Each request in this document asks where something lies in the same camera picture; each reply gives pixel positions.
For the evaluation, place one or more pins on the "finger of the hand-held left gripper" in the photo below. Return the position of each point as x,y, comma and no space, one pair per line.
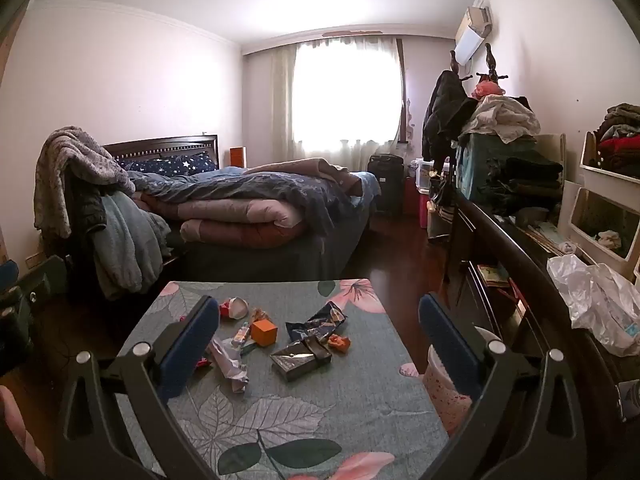
7,273
47,275

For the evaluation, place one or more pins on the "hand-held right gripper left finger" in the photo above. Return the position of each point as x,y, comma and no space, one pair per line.
187,350

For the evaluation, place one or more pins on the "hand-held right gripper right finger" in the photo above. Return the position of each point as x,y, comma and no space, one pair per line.
450,347

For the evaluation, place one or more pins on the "white round plate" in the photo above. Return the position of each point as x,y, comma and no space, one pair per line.
445,395

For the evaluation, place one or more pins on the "pink-capped white tube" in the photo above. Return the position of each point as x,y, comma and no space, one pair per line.
241,334

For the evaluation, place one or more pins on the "small orange box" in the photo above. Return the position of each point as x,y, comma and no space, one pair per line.
263,332

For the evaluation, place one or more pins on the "small red packet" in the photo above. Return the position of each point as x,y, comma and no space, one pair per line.
202,362

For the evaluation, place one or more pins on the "crumpled lilac paper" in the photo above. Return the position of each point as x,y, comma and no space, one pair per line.
227,360

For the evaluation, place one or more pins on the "small green wrapper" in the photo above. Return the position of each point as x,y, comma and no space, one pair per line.
248,347

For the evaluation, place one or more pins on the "red white crumpled wrapper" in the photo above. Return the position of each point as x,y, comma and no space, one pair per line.
234,307

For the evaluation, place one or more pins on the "brown crumpled wrapper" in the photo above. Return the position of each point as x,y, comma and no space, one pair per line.
257,314

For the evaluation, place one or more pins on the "dark padded jacket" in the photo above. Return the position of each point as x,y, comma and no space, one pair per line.
92,210

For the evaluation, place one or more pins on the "light blue fleece garment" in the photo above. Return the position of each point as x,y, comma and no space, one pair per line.
125,240

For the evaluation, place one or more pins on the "books in dresser shelf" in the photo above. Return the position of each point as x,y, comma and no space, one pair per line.
495,275

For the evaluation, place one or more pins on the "pink cloth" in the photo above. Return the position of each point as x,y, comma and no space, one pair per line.
15,420

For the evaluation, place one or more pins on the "dark wooden dresser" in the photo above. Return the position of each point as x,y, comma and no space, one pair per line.
500,255

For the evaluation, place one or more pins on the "small orange crumpled wrapper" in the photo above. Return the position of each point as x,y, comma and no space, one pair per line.
339,343

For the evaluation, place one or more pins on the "dark flat box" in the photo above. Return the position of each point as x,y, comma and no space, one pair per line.
300,360

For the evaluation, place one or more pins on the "dark blue snack wrapper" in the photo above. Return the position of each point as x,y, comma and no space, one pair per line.
320,322

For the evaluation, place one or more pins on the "grey floral tablecloth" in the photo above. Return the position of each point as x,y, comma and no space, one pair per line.
325,410

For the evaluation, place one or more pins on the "folded pink quilt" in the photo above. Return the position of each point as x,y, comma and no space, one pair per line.
225,212

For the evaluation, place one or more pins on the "bed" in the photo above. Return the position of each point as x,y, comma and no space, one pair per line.
300,255

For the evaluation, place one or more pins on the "red storage box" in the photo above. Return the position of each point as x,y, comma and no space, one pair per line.
411,202

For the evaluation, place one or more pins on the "white plastic bag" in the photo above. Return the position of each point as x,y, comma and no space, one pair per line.
595,295

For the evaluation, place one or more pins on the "navy star-print pillow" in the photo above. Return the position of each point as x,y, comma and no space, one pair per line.
170,164

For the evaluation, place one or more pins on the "clear plastic container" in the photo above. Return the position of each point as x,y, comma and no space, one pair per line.
424,175

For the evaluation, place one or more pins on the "black suitcase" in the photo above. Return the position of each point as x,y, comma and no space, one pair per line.
385,185

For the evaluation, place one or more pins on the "dark wooden headboard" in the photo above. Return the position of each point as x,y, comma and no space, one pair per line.
165,144

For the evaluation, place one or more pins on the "folded pink and grey duvet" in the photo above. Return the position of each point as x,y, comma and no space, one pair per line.
260,187

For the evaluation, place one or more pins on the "teal storage box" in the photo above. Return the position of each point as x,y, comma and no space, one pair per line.
475,165

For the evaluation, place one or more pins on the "white stacking storage bin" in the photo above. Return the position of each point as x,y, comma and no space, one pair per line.
580,215
610,172

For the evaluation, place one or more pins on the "dark folded clothes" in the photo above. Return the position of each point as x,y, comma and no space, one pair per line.
530,175

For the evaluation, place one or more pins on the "orange bedside cabinet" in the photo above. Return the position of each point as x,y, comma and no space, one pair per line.
238,156

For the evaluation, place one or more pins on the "brown blanket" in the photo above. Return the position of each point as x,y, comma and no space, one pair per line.
310,170

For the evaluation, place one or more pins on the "pile of white clothes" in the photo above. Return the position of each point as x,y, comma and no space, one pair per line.
500,117

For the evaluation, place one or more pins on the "black hanging jacket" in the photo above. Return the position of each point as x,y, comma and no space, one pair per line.
442,110

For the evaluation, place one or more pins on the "pink hat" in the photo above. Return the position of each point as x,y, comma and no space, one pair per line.
487,90

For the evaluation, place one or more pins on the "dark brown curtain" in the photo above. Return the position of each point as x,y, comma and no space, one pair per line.
401,90

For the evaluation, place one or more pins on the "clothes in storage bin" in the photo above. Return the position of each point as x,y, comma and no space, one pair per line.
620,145

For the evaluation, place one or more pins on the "sheer white curtain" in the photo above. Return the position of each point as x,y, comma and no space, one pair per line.
345,100

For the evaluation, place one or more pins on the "wooden coat rack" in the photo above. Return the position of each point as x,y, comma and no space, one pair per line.
489,60

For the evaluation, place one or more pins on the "white air conditioner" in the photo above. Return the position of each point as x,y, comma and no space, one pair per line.
470,42

